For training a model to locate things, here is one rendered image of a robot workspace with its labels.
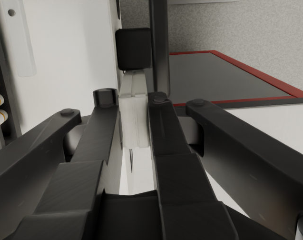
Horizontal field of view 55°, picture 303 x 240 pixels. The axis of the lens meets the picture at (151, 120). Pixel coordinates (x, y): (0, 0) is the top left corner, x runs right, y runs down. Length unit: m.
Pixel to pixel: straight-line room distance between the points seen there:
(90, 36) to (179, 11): 0.95
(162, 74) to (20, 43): 0.14
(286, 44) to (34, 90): 1.07
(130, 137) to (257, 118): 0.27
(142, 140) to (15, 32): 0.17
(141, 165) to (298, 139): 0.22
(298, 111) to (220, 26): 0.77
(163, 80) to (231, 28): 0.97
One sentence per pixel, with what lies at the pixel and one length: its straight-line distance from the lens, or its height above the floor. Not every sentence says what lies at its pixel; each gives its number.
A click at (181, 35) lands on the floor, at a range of 1.13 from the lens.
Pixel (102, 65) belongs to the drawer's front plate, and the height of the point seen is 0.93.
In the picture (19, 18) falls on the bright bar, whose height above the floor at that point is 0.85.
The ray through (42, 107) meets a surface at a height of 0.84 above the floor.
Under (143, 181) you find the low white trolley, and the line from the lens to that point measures 0.41.
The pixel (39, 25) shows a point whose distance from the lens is 0.29.
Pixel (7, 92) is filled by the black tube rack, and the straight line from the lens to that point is 0.27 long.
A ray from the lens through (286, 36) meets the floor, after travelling 1.25.
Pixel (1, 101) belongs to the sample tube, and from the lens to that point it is 0.27.
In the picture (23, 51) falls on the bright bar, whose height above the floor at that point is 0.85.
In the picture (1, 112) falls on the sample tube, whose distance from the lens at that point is 0.27.
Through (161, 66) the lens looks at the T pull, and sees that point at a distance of 0.20.
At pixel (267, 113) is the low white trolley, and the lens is 0.41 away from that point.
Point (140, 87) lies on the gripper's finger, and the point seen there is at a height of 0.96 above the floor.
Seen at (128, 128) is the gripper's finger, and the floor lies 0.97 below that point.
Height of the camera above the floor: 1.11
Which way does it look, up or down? 70 degrees down
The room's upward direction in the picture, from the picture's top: 173 degrees clockwise
